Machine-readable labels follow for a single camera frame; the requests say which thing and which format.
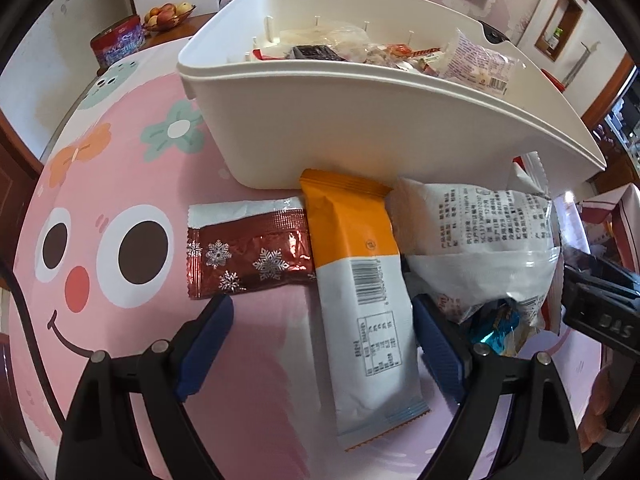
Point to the blue candy wrapper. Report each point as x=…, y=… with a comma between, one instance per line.
x=495, y=330

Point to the pink cartoon tablecloth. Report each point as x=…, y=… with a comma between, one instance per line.
x=150, y=160

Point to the wooden television cabinet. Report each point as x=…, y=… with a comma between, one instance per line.
x=197, y=22

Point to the white printed snack packet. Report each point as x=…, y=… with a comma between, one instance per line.
x=475, y=240

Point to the person's right hand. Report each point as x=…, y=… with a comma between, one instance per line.
x=607, y=420

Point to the red round tin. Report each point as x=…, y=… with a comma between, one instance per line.
x=117, y=42

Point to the red and white wrapper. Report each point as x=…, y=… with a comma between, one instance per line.
x=427, y=57

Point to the clear crumpled packet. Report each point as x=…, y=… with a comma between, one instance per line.
x=350, y=40

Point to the green bottle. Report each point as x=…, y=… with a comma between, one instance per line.
x=555, y=40

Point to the orange and white snack packet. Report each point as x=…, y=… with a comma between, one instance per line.
x=360, y=310

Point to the red snowflake snack packet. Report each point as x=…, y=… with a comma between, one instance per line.
x=250, y=250

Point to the white pink-print packet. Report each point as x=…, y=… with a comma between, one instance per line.
x=480, y=62

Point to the wooden door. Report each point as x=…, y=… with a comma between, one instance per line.
x=17, y=185

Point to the wooden kitchen cabinet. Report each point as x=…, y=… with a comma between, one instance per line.
x=620, y=140

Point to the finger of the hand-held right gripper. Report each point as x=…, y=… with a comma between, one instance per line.
x=600, y=285
x=600, y=265

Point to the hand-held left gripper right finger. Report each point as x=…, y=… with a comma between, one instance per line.
x=440, y=345

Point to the white plastic storage bin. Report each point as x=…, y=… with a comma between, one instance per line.
x=350, y=125

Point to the pile of fruit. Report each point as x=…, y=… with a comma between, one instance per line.
x=167, y=12

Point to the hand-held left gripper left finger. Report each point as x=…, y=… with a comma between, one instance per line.
x=205, y=345

